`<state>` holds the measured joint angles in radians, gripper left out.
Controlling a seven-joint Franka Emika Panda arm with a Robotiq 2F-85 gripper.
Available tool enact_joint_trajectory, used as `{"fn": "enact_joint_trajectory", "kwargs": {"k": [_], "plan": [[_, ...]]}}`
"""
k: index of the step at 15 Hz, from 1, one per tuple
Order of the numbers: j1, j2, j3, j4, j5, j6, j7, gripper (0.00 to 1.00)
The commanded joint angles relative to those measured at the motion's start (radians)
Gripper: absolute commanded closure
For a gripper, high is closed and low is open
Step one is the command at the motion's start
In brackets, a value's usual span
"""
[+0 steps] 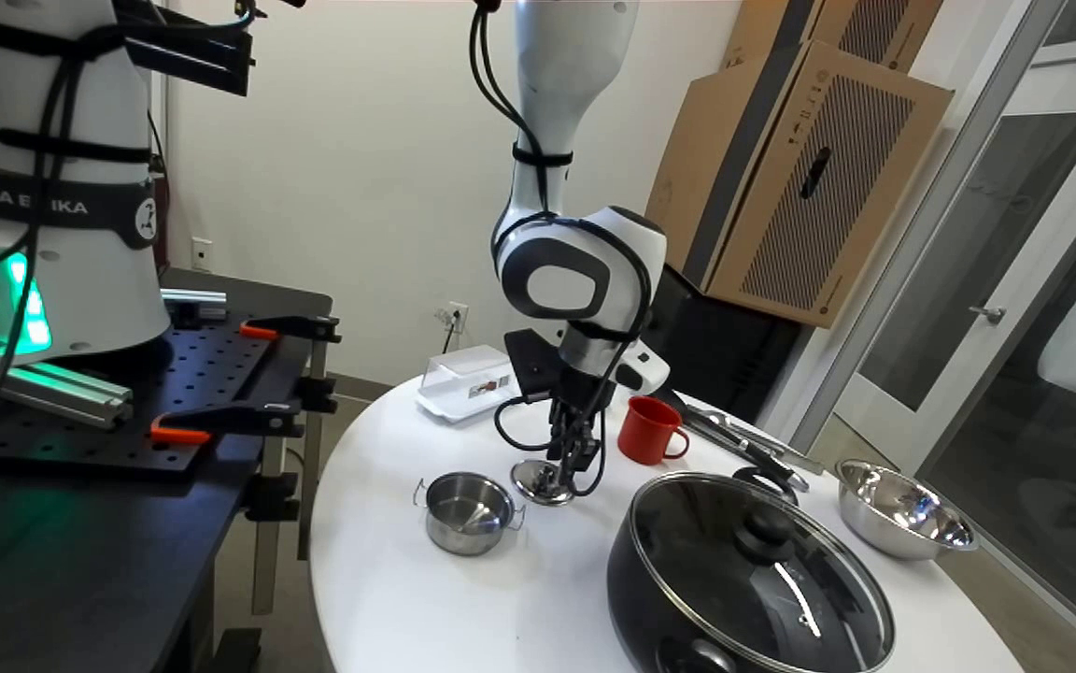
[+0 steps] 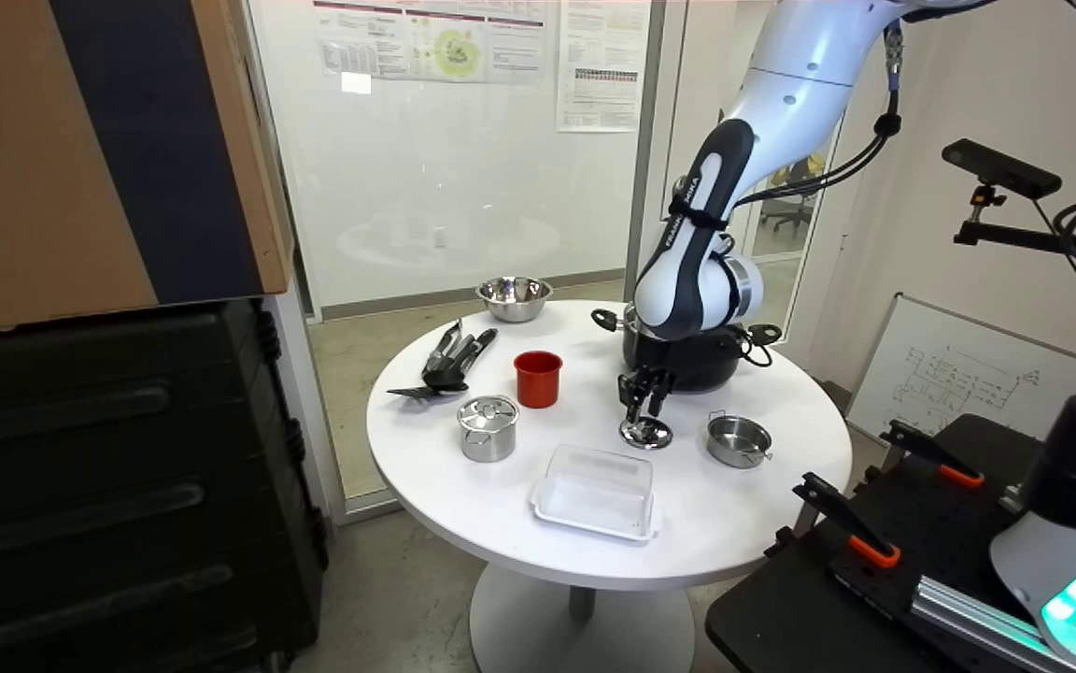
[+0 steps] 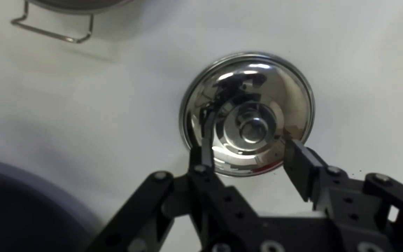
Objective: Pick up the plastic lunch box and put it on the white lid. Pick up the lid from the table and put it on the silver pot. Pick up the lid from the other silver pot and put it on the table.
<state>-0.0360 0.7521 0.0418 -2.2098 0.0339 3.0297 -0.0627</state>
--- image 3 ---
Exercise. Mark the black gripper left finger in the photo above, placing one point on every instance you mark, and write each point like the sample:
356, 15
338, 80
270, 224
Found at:
202, 186

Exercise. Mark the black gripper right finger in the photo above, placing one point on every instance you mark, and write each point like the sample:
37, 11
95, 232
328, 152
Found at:
314, 176

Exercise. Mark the small steel pot lid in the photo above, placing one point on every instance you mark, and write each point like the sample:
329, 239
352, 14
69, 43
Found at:
258, 88

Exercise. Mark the large black cooking pot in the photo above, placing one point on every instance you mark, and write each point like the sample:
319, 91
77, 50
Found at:
14, 210

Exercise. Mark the small steel pot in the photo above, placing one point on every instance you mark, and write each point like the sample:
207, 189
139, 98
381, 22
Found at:
80, 3

